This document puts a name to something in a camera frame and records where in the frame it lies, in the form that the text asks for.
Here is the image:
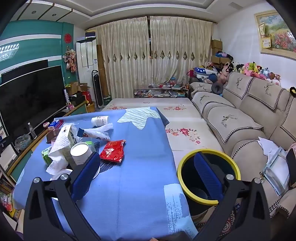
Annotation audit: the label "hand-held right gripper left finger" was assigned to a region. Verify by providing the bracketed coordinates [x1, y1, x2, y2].
[23, 152, 102, 241]

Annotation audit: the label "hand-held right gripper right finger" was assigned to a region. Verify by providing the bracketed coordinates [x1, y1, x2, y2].
[194, 153, 271, 241]

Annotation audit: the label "black bin with yellow rim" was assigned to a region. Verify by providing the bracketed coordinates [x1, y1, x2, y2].
[177, 149, 241, 223]

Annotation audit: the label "white green plastic bottle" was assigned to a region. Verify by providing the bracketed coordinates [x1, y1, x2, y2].
[70, 142, 93, 165]

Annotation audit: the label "red snack packet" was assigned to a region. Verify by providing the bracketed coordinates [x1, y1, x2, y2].
[99, 140, 126, 164]

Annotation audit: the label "printed white plastic wrapper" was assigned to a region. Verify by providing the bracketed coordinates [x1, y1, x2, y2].
[77, 127, 111, 141]

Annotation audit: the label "white green carton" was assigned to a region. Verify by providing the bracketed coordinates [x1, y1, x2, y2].
[60, 125, 79, 163]

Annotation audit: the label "brown plastic tray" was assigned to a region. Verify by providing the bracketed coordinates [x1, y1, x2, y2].
[46, 128, 62, 144]

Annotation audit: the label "blue patterned tablecloth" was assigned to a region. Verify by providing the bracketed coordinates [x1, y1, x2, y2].
[13, 107, 199, 241]

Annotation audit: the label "floral beige mat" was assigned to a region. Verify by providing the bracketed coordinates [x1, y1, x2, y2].
[102, 97, 232, 160]

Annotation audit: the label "flat red pack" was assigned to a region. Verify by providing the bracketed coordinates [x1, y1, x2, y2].
[47, 119, 65, 131]

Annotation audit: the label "blue wet wipes pack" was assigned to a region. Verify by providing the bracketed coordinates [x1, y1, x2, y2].
[48, 120, 64, 129]

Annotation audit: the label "white papers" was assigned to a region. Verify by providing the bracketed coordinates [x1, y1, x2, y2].
[258, 137, 280, 156]

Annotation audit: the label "teal yellow television cabinet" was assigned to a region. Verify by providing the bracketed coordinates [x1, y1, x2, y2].
[6, 101, 95, 183]

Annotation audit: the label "clear plastic bag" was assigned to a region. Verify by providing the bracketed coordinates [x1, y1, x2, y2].
[262, 147, 290, 196]

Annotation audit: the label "clear water bottle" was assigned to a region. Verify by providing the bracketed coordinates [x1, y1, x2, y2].
[28, 122, 37, 139]

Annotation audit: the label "glass bowl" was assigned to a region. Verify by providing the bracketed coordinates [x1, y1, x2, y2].
[14, 134, 31, 151]

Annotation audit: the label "beige sofa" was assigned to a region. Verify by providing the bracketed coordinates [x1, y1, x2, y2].
[188, 72, 296, 223]

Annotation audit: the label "shelf of books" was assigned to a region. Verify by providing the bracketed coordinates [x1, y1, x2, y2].
[0, 167, 23, 223]

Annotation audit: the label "white drawer cabinet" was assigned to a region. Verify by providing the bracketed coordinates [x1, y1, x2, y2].
[0, 139, 18, 172]

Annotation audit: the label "black item on sofa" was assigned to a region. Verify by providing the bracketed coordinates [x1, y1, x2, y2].
[286, 148, 296, 186]

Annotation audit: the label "grey neck pillow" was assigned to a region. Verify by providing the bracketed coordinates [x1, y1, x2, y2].
[211, 82, 223, 94]

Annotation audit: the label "black tower fan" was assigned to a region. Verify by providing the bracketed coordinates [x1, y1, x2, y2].
[92, 70, 104, 109]

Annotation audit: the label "open cardboard box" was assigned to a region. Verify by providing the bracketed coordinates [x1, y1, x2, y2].
[65, 82, 91, 95]

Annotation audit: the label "black television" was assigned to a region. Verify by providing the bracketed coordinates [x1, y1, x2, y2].
[0, 65, 67, 144]

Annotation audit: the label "low glass table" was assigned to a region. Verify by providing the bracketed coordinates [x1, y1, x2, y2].
[133, 86, 189, 98]

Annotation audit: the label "pile of plush toys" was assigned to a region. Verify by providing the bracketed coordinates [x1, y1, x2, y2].
[192, 61, 282, 87]

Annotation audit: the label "white standing air conditioner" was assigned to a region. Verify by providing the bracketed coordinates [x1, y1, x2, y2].
[76, 38, 97, 93]

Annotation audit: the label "hanging flower decoration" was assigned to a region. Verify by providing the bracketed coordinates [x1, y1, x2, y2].
[63, 46, 77, 73]

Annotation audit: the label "beige curtain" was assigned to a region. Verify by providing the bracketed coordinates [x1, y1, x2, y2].
[150, 16, 213, 90]
[87, 16, 151, 99]

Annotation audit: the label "stack of cardboard boxes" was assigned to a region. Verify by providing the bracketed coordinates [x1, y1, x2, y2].
[211, 39, 232, 65]

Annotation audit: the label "framed flower painting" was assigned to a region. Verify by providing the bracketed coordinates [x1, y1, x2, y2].
[254, 10, 296, 61]

